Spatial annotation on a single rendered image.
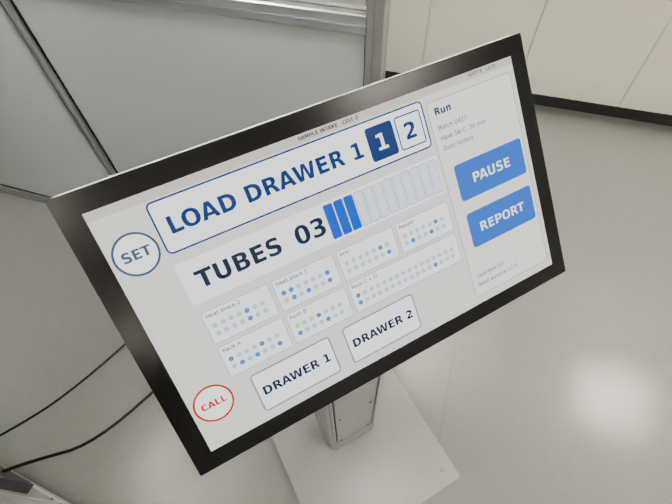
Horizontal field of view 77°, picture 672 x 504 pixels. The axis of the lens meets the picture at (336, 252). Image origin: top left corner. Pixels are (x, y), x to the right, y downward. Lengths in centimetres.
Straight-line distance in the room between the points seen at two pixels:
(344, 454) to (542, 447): 62
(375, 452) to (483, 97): 114
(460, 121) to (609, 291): 151
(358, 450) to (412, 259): 101
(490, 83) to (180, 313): 42
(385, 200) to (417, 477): 110
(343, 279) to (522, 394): 123
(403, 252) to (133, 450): 130
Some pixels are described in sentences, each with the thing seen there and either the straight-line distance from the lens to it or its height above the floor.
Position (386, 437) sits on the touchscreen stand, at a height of 4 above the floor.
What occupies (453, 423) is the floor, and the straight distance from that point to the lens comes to 153.
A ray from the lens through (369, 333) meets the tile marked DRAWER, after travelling 49.
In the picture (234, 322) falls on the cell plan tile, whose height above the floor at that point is 107.
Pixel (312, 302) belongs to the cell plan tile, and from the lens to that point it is 46.
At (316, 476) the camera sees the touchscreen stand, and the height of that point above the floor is 4.
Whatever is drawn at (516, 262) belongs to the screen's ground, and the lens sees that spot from 59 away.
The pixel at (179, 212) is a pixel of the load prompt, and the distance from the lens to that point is 42.
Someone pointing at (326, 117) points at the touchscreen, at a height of 119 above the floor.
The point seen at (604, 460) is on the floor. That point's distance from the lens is 167.
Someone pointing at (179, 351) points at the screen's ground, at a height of 107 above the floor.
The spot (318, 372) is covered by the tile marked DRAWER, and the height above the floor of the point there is 100.
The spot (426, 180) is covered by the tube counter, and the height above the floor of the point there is 111.
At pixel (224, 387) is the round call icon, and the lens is 47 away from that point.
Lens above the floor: 146
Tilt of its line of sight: 55 degrees down
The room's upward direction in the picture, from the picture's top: 3 degrees counter-clockwise
